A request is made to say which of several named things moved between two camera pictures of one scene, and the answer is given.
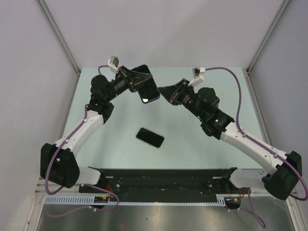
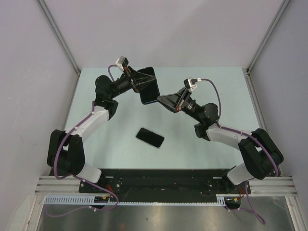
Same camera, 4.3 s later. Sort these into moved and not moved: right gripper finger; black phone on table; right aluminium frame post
Moved: right gripper finger
Not moved: black phone on table; right aluminium frame post
